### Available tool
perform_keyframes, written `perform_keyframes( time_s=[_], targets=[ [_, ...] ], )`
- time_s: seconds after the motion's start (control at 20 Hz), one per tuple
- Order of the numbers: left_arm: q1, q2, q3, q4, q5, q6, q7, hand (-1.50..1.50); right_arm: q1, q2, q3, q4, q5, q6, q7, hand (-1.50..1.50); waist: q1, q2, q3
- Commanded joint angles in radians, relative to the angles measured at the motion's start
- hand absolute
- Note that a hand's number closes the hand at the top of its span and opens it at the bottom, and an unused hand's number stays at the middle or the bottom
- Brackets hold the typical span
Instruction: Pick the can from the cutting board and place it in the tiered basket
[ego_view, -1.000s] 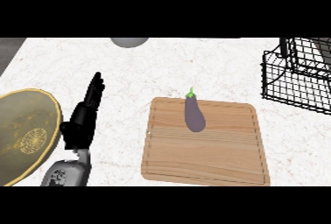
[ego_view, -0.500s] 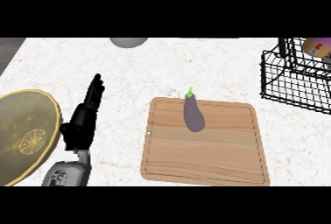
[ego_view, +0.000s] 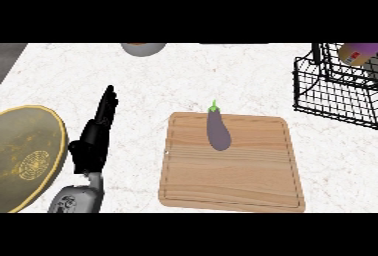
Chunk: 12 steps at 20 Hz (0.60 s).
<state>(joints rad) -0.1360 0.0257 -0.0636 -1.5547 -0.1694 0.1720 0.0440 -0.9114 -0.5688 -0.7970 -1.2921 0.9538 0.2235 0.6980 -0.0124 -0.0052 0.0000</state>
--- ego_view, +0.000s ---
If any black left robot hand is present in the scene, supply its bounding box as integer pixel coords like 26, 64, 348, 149
67, 84, 120, 175

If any wooden cutting board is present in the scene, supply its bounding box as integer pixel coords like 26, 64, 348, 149
157, 111, 308, 213

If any olive round plate yellow rim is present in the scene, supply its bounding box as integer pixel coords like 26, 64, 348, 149
0, 104, 70, 214

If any purple eggplant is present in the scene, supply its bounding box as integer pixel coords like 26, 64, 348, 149
206, 99, 234, 152

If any grey round bowl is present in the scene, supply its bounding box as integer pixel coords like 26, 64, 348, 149
120, 42, 169, 58

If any black wire tiered basket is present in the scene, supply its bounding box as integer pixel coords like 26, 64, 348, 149
293, 42, 378, 130

